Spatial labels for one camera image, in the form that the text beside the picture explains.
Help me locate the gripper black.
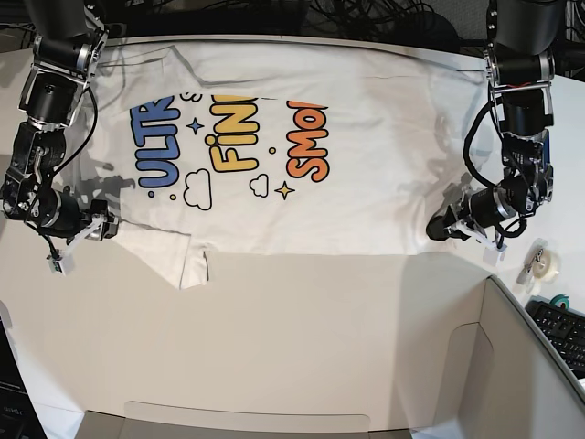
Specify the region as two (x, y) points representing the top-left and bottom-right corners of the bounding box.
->
(426, 200), (474, 241)
(88, 199), (120, 241)

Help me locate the white graphic t-shirt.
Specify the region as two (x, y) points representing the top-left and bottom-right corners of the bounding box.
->
(64, 41), (485, 289)

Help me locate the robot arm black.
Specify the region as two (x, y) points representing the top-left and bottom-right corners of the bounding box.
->
(426, 1), (566, 250)
(1, 1), (118, 241)

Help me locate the clear tape dispenser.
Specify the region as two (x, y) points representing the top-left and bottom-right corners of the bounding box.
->
(516, 238), (561, 295)

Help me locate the beige partition panel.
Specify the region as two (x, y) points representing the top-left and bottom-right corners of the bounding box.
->
(401, 273), (585, 439)

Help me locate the green tape roll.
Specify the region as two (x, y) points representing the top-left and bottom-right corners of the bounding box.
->
(549, 294), (570, 310)

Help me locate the black computer keyboard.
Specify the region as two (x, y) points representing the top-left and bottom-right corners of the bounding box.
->
(526, 301), (585, 380)

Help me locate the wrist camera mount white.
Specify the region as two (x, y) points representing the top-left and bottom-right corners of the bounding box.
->
(450, 182), (509, 267)
(47, 220), (98, 275)

